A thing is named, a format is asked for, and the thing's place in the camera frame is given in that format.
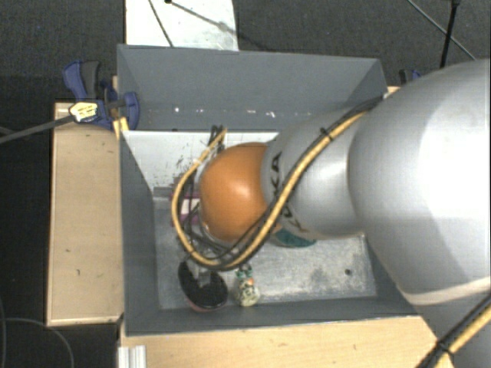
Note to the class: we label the grey metal bin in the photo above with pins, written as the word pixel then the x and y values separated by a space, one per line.
pixel 238 86

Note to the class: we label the purple and white box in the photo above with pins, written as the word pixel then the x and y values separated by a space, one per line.
pixel 190 206

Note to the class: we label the pale small toy figure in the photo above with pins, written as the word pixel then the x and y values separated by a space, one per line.
pixel 247 294

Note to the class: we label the pale wood flat board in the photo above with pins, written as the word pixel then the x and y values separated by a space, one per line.
pixel 84 213

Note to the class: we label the teal round object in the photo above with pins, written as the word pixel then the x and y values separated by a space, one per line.
pixel 296 240

